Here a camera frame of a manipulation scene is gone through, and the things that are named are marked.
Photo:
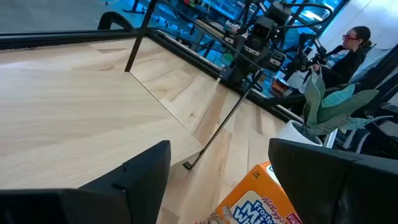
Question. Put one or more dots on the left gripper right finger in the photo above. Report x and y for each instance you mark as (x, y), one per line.
(335, 189)

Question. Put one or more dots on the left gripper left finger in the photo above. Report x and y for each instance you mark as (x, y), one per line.
(109, 205)

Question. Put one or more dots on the orange Frosted Mini Wheats box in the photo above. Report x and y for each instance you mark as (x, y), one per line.
(245, 189)

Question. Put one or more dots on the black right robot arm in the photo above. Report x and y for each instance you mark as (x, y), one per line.
(242, 74)

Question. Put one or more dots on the black background robot arm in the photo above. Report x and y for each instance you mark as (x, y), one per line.
(303, 62)

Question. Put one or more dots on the white plant pot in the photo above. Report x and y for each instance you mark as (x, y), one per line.
(290, 132)

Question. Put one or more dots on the person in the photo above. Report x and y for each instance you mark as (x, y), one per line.
(345, 67)

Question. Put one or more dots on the green artificial plant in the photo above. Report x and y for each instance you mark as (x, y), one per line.
(339, 107)

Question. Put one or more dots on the wooden shelf with black frame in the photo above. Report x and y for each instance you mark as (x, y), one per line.
(93, 124)

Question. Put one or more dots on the black aluminium table frame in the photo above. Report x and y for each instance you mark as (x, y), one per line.
(62, 39)

